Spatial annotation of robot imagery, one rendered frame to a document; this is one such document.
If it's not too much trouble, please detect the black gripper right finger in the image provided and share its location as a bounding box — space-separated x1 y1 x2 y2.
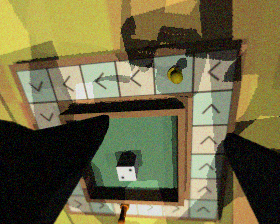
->
223 133 280 224

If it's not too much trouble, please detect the square board game track with arrow tiles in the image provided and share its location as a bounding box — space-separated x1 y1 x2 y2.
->
8 39 248 223

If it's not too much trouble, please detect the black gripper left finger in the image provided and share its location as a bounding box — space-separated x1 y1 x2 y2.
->
0 115 109 224

